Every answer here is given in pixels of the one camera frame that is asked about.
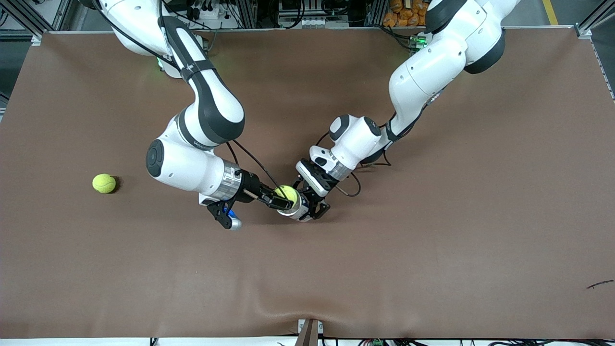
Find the printed yellow tennis ball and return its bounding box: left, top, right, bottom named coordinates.
left=274, top=185, right=297, bottom=208

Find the white power strip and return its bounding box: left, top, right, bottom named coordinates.
left=185, top=0, right=219, bottom=21

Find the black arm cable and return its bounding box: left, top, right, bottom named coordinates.
left=94, top=0, right=282, bottom=190
left=315, top=129, right=392, bottom=198

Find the brown table cover sheet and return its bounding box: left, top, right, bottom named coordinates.
left=0, top=26, right=615, bottom=339

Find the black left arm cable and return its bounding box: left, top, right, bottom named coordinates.
left=315, top=129, right=392, bottom=198

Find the aluminium frame corner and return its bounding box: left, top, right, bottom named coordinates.
left=574, top=0, right=615, bottom=39

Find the aluminium frame post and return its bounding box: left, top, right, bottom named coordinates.
left=231, top=0, right=260, bottom=29
left=365, top=0, right=385, bottom=27

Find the electronics box with connectors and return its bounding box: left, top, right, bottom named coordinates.
left=278, top=0, right=350, bottom=28

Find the white blue tennis ball can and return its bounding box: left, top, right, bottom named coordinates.
left=276, top=185, right=313, bottom=222

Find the aluminium frame rail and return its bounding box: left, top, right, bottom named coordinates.
left=0, top=0, right=73, bottom=41

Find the bag of orange items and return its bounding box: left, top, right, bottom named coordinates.
left=383, top=0, right=429, bottom=27

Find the brown post with white bracket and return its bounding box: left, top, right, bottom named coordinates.
left=295, top=318, right=324, bottom=346

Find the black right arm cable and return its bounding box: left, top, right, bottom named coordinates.
left=94, top=0, right=282, bottom=190

